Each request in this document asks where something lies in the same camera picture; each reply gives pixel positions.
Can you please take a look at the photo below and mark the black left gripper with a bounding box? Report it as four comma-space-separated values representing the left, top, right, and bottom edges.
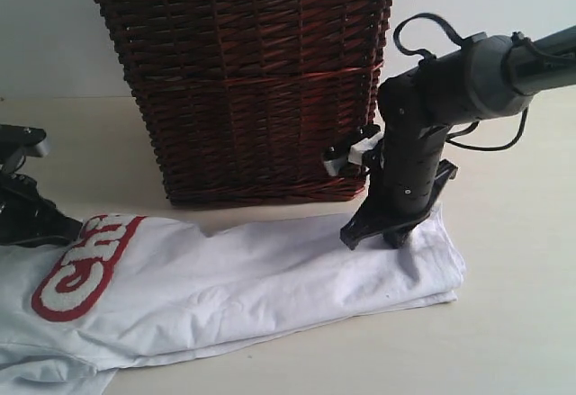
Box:
1, 124, 84, 246

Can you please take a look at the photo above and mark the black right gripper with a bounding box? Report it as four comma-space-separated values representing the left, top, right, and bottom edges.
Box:
339, 147, 458, 250

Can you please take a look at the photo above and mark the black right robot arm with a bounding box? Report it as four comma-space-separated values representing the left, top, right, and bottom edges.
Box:
338, 27, 575, 249

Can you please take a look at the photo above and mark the dark red wicker basket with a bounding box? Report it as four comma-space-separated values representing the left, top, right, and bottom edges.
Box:
95, 0, 392, 206

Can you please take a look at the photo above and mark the white t-shirt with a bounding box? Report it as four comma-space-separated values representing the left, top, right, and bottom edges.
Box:
1, 211, 465, 394

